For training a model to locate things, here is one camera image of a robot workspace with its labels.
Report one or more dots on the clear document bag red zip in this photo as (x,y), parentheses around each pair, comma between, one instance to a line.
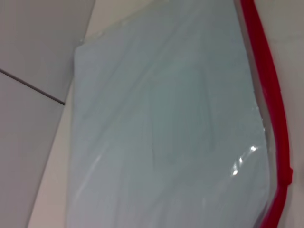
(166,118)

